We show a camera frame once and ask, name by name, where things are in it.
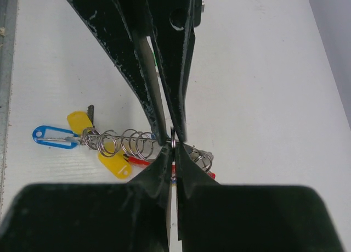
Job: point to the aluminium mounting rail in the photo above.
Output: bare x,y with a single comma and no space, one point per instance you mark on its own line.
9,14

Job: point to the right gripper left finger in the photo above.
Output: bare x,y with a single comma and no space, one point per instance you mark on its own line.
130,216

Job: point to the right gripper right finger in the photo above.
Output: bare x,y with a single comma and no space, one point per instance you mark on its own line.
221,217

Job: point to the metal key holder red handle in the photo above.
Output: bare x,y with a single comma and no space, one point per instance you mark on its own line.
118,153

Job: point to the green tagged key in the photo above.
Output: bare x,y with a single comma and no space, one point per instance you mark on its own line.
155,62

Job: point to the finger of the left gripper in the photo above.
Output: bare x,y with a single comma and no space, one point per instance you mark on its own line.
173,25
118,29

